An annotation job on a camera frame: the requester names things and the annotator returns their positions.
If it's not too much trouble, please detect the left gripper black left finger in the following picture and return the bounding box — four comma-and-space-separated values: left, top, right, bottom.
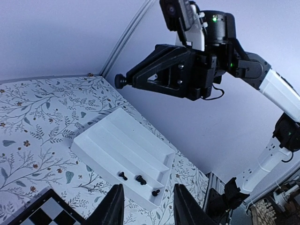
85, 184, 124, 225

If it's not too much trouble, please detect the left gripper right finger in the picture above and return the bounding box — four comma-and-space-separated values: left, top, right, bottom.
173, 184, 217, 225

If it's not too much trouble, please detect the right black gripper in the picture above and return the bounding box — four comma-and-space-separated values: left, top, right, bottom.
125, 10, 239, 101

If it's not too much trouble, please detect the black and grey chessboard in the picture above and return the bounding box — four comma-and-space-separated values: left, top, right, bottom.
2, 189, 85, 225

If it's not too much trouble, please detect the black chess piece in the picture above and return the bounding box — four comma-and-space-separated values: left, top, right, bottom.
119, 172, 128, 180
114, 74, 128, 89
152, 189, 160, 196

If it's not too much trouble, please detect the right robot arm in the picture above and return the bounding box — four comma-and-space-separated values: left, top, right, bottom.
115, 3, 300, 208

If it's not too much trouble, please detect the black chess pieces pile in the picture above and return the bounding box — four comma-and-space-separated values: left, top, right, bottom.
135, 175, 147, 185

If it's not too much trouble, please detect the white plastic piece tray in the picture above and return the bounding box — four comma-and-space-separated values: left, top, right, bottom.
71, 108, 175, 211

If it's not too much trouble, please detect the floral patterned table mat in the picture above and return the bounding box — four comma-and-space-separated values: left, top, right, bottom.
0, 75, 209, 225

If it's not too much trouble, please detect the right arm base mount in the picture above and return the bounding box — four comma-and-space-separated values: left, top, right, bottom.
203, 175, 250, 225

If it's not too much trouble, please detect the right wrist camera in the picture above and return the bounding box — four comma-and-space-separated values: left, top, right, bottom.
159, 0, 208, 51

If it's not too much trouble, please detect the right aluminium frame post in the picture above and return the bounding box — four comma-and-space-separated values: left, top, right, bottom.
99, 0, 156, 78

